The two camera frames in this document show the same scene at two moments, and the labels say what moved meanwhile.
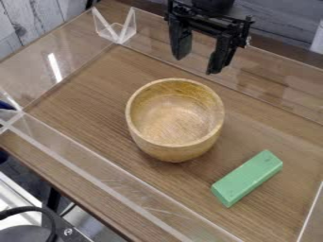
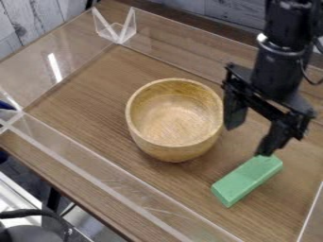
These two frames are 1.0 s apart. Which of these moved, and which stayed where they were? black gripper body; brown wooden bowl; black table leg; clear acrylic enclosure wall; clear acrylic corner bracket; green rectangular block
Moved: black gripper body
Stayed: green rectangular block; clear acrylic corner bracket; black table leg; brown wooden bowl; clear acrylic enclosure wall
